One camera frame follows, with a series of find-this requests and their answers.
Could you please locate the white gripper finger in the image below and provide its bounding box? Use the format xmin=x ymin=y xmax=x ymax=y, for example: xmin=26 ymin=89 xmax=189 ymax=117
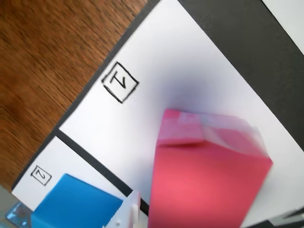
xmin=103 ymin=190 xmax=142 ymax=228

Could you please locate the red paper box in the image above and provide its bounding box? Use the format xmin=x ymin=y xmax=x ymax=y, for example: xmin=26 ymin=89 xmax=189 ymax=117
xmin=147 ymin=108 xmax=274 ymax=228

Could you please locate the blue paper box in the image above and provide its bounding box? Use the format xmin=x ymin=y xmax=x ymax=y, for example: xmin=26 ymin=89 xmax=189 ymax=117
xmin=29 ymin=173 xmax=124 ymax=228

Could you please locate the white sheet marked two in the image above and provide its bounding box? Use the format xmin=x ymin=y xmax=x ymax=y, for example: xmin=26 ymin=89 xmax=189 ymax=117
xmin=11 ymin=135 xmax=134 ymax=214

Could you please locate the white sheet marked one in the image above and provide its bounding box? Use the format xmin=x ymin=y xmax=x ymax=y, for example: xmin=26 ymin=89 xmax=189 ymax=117
xmin=58 ymin=0 xmax=304 ymax=228

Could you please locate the black mat with WRO print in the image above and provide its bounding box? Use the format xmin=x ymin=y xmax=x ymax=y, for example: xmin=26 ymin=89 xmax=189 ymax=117
xmin=10 ymin=0 xmax=304 ymax=228

